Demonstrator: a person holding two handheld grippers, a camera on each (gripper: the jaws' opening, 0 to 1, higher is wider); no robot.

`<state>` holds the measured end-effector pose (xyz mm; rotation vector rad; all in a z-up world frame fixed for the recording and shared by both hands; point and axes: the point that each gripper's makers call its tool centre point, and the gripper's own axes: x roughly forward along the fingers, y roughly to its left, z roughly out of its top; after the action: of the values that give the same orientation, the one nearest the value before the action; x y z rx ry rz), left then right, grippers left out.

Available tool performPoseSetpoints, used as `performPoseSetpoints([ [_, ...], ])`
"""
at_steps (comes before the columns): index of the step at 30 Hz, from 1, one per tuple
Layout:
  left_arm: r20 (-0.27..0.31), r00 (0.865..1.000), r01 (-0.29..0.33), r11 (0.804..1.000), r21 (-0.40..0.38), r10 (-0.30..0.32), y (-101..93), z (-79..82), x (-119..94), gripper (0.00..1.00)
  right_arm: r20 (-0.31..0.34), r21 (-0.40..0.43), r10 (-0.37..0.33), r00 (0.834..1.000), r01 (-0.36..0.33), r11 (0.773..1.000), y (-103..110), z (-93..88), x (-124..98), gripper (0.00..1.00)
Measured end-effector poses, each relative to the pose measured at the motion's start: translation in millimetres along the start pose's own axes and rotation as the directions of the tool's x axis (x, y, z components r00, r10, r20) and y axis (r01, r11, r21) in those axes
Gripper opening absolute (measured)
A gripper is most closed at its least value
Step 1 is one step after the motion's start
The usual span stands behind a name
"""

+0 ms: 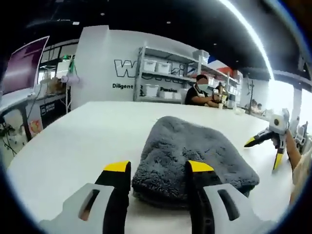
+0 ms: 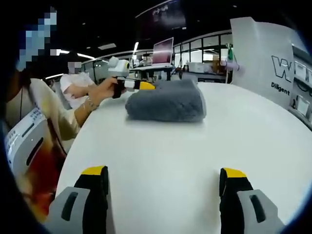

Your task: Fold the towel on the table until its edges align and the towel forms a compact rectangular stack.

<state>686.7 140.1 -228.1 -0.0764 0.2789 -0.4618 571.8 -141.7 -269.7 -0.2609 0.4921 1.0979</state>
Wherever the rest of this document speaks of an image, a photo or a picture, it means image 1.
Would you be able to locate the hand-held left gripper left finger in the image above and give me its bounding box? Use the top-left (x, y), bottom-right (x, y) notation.
top-left (39, 160), bottom-right (132, 234)

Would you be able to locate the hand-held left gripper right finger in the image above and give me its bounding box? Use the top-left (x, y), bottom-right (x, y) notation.
top-left (184, 160), bottom-right (271, 234)

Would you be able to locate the grey plush towel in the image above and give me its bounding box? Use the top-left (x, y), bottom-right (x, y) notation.
top-left (131, 116), bottom-right (260, 209)

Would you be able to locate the black tripod stand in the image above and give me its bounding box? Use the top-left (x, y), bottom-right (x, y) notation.
top-left (246, 75), bottom-right (256, 115)

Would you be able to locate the grey metal storage shelf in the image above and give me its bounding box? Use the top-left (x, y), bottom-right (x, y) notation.
top-left (198, 50), bottom-right (243, 108)
top-left (133, 46), bottom-right (203, 104)

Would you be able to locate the white table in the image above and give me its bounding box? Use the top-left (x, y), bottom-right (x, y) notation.
top-left (6, 101), bottom-right (297, 234)

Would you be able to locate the long ceiling light strip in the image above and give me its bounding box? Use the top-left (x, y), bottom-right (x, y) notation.
top-left (218, 0), bottom-right (275, 81)

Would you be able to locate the black sign panel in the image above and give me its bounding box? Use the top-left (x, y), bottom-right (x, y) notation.
top-left (39, 98), bottom-right (68, 130)

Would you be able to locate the group of white storage bins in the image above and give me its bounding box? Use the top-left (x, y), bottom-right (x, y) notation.
top-left (142, 59), bottom-right (182, 99)

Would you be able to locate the grey side desk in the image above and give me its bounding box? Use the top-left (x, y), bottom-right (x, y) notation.
top-left (0, 87), bottom-right (71, 142)

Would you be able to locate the lilac cylinder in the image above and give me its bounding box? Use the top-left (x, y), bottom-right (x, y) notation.
top-left (60, 75), bottom-right (81, 86)

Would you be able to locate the pink display monitor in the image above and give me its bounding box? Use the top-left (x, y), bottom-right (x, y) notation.
top-left (1, 36), bottom-right (50, 95)

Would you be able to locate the red blue wall banner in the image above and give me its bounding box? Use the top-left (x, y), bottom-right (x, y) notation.
top-left (209, 56), bottom-right (234, 74)

